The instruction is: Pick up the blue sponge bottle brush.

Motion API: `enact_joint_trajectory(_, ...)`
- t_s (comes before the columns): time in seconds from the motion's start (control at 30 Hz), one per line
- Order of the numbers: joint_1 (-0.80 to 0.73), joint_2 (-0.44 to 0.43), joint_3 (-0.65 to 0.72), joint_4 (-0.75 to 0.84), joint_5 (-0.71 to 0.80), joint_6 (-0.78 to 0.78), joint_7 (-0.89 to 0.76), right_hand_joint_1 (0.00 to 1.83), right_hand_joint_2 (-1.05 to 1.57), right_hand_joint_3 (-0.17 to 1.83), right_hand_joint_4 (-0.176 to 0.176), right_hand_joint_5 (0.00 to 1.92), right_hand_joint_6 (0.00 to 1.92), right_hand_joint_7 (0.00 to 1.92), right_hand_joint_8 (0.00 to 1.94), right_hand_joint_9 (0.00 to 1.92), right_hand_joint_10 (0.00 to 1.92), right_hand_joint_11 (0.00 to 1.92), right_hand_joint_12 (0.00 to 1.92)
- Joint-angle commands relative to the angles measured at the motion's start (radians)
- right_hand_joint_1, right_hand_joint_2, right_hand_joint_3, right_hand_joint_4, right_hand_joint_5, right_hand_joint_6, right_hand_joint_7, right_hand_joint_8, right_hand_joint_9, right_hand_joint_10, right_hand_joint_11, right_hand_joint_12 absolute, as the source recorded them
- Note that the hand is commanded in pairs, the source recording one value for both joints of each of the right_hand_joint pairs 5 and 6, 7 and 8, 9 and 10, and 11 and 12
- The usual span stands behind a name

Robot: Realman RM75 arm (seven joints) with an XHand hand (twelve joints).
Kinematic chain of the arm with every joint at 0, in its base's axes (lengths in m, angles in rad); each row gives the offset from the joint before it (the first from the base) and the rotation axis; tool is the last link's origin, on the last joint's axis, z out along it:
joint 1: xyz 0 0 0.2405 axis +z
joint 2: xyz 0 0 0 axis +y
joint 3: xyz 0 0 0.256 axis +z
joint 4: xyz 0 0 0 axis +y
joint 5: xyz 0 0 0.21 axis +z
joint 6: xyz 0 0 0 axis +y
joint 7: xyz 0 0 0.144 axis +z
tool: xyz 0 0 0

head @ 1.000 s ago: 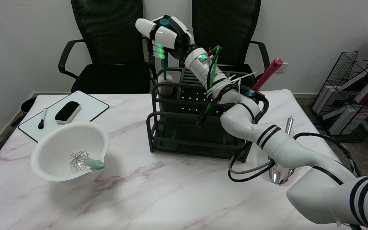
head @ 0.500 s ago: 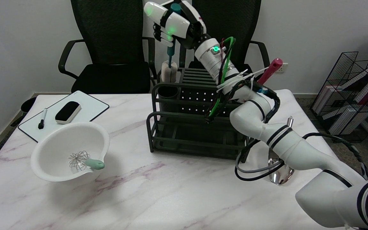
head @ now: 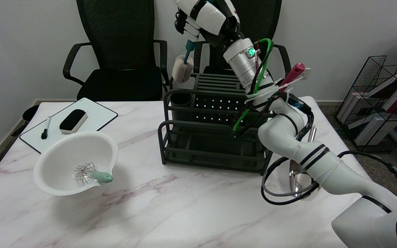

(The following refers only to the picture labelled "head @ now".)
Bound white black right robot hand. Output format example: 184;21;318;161
174;0;245;49

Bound blue sponge bottle brush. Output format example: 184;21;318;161
172;0;216;84

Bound black mesh office chair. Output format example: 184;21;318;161
193;0;291;86
63;0;170;101

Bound black metal dish rack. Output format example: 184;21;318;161
157;72;276;176

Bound small white whiteboard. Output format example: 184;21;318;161
19;98;118;154

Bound white book red stripes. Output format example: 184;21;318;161
336;90;366;124

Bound black white board eraser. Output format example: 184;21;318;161
59;109;88;134

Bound steel ladle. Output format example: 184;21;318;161
289;126;319;199

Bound thick white book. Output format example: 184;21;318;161
354;115;387;145

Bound black whiteboard marker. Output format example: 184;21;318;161
41;116;52;140

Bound white mixing bowl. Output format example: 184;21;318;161
33;131;119;197

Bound black chair base leg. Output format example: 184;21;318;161
11;105;40;137

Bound pink handle bottle brush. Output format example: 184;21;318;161
279;62;305;92

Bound green robot cable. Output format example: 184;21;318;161
232;38;274;133

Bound black wrist cable bundle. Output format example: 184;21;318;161
231;93;314;142

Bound black wire book rack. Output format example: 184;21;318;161
335;55;397;155

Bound green handle wire whisk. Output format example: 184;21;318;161
73;163;114;184

